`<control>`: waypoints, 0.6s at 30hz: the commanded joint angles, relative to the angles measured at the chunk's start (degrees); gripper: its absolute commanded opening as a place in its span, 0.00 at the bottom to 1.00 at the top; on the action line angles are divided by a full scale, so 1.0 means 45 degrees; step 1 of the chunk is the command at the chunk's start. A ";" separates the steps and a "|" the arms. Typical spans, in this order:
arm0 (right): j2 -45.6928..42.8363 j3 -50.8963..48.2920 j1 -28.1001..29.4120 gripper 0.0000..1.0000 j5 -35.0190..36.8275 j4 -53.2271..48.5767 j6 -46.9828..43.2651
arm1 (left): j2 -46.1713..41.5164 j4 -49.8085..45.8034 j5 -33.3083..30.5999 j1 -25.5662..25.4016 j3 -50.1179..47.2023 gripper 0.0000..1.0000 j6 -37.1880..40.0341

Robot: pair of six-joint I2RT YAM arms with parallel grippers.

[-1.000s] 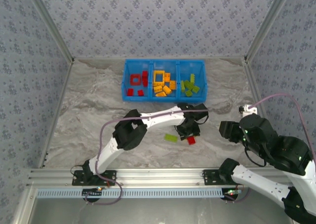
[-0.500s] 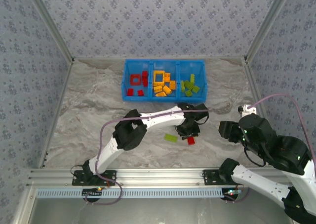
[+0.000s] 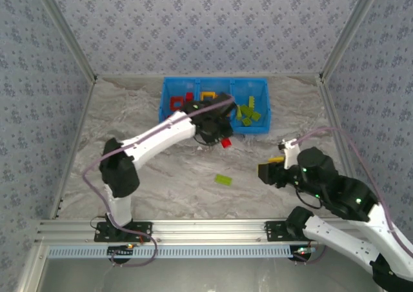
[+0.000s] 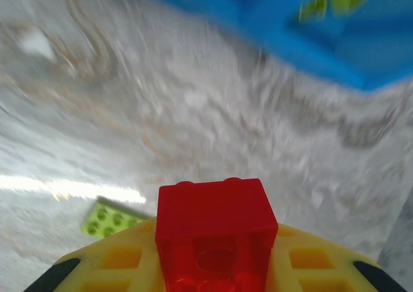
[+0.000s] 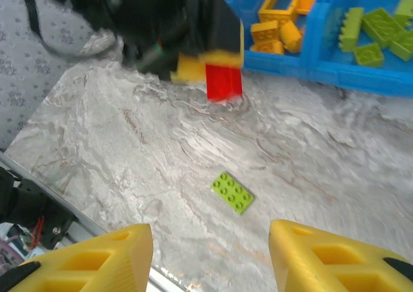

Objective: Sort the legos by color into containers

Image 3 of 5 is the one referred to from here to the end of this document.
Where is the long aluminium extrusion rail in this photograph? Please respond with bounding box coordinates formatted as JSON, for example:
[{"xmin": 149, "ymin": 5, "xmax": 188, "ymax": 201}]
[{"xmin": 34, "ymin": 219, "xmax": 387, "ymax": 244}]

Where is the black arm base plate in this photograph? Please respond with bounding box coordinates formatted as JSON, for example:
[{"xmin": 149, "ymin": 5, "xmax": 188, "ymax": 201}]
[
  {"xmin": 264, "ymin": 220, "xmax": 325, "ymax": 242},
  {"xmin": 94, "ymin": 221, "xmax": 153, "ymax": 243}
]

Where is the right arm white wrist camera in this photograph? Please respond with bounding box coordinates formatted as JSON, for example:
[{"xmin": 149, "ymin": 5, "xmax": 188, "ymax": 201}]
[{"xmin": 277, "ymin": 138, "xmax": 303, "ymax": 170}]

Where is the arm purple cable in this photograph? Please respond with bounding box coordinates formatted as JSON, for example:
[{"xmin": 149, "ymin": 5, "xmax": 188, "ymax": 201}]
[
  {"xmin": 82, "ymin": 93, "xmax": 236, "ymax": 268},
  {"xmin": 292, "ymin": 126, "xmax": 413, "ymax": 266}
]

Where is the aluminium table side rail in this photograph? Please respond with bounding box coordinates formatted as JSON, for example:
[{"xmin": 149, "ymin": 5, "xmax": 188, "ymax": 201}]
[
  {"xmin": 317, "ymin": 75, "xmax": 370, "ymax": 218},
  {"xmin": 48, "ymin": 77, "xmax": 97, "ymax": 220}
]

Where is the blue three-compartment plastic bin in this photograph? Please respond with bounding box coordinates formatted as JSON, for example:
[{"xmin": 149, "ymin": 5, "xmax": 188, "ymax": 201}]
[{"xmin": 158, "ymin": 76, "xmax": 271, "ymax": 135}]

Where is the small black controller board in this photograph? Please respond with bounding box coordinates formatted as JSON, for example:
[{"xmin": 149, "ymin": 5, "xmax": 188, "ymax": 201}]
[
  {"xmin": 291, "ymin": 245, "xmax": 319, "ymax": 261},
  {"xmin": 107, "ymin": 244, "xmax": 135, "ymax": 258}
]

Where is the slotted white cable duct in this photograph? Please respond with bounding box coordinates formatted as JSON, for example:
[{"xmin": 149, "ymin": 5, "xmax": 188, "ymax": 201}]
[{"xmin": 47, "ymin": 244, "xmax": 295, "ymax": 260}]

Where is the aluminium corner post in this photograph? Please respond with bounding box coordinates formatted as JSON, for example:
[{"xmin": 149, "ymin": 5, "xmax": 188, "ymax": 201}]
[
  {"xmin": 32, "ymin": 0, "xmax": 98, "ymax": 82},
  {"xmin": 319, "ymin": 0, "xmax": 387, "ymax": 80}
]

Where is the thin aluminium table edge rail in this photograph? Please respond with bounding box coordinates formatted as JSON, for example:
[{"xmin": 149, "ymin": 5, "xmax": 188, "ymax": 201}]
[{"xmin": 96, "ymin": 73, "xmax": 321, "ymax": 79}]

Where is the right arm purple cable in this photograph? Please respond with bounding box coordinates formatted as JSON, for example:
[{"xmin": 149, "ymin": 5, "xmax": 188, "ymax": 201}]
[{"xmin": 292, "ymin": 126, "xmax": 413, "ymax": 266}]

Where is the grey metal panel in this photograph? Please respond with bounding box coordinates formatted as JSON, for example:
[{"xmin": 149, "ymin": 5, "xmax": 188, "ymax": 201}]
[{"xmin": 38, "ymin": 258, "xmax": 383, "ymax": 292}]

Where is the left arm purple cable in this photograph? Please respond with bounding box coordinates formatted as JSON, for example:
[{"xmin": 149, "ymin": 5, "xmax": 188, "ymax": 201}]
[{"xmin": 82, "ymin": 93, "xmax": 236, "ymax": 268}]

